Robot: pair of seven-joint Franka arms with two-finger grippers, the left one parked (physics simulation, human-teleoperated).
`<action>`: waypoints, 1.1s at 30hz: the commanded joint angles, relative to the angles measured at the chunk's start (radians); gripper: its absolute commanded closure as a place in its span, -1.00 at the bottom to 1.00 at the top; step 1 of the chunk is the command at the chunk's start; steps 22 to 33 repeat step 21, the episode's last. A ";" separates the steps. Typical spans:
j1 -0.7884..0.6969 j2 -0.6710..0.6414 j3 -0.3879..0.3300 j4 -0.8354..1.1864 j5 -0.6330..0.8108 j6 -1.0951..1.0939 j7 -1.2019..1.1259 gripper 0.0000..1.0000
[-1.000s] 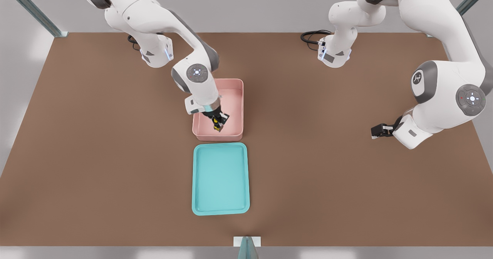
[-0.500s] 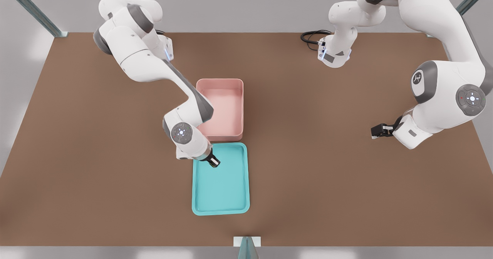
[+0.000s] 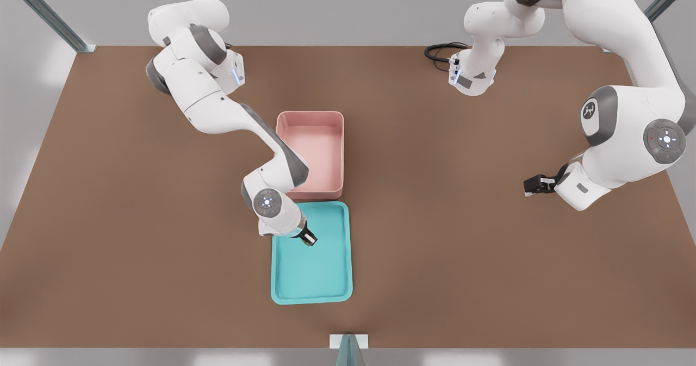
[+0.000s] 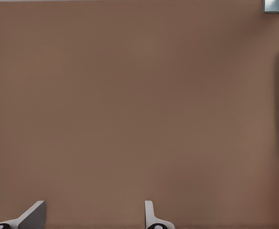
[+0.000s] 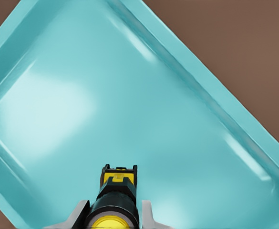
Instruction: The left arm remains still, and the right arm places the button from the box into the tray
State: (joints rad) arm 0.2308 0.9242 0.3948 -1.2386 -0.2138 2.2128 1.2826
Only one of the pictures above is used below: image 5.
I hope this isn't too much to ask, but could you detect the black and yellow push button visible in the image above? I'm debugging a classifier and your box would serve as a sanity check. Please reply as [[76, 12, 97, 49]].
[[84, 164, 140, 229]]

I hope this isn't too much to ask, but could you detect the pale blue-green tray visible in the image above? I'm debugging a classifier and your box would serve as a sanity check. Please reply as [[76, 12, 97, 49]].
[[0, 0, 279, 229]]

